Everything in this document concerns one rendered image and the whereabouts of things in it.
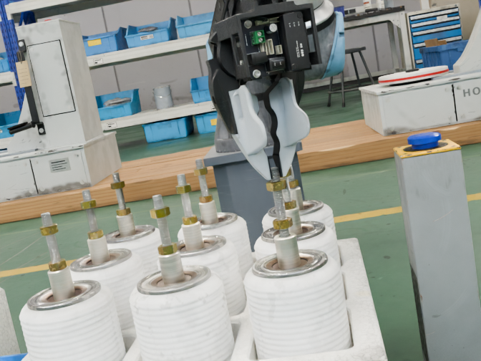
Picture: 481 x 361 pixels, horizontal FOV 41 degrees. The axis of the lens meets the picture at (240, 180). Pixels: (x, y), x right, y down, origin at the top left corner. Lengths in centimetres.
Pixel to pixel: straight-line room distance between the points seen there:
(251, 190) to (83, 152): 168
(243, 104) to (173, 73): 854
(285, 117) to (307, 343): 21
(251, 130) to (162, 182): 210
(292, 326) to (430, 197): 27
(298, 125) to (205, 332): 22
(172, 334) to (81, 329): 9
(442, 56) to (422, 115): 240
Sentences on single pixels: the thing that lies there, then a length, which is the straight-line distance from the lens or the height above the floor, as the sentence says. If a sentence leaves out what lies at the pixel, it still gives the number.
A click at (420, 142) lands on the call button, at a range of 80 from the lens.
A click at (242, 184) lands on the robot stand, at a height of 24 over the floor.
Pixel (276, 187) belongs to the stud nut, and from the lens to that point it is 61.
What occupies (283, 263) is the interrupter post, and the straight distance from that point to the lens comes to 63.
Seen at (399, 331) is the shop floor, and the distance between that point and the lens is 108.
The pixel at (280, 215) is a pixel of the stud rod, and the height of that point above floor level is 30.
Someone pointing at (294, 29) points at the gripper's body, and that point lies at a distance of 56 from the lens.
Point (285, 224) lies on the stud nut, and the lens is 62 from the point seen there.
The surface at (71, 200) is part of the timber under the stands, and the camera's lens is 278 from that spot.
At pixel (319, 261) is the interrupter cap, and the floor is 25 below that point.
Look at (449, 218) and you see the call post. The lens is 81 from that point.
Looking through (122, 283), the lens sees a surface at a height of 23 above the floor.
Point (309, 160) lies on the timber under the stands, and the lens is 262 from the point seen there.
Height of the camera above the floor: 44
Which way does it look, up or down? 9 degrees down
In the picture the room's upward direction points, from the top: 10 degrees counter-clockwise
